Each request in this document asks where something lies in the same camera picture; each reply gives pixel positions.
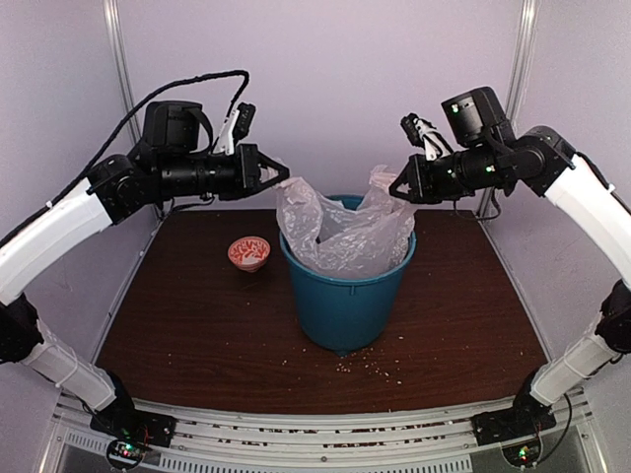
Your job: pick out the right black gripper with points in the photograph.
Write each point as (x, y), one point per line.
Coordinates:
(421, 192)

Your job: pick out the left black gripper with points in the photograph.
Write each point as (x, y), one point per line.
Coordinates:
(247, 177)

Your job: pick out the pink plastic trash bag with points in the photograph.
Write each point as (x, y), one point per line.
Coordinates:
(341, 243)

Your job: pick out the blue plastic trash bin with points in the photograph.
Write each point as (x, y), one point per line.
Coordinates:
(343, 315)

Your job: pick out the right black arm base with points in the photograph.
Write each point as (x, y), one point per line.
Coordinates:
(518, 430)

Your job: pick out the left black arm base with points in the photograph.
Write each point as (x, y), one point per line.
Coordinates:
(134, 432)

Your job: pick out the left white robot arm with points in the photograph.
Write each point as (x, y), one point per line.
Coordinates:
(177, 156)

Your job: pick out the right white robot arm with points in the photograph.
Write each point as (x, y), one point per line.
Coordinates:
(554, 170)

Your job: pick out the red patterned white bowl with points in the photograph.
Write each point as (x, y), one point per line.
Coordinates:
(249, 253)

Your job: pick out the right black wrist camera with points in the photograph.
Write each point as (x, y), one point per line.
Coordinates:
(421, 133)

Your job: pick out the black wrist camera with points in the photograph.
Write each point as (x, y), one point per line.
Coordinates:
(421, 133)
(235, 127)

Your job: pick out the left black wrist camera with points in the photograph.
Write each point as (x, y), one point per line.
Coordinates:
(235, 127)

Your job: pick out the right aluminium frame post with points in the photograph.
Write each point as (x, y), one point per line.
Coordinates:
(523, 56)

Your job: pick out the aluminium frame post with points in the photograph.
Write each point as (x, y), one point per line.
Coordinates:
(116, 43)
(523, 56)

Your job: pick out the left aluminium frame post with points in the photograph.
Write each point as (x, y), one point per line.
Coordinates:
(116, 43)

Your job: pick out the aluminium front rail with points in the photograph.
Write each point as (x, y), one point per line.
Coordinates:
(429, 440)

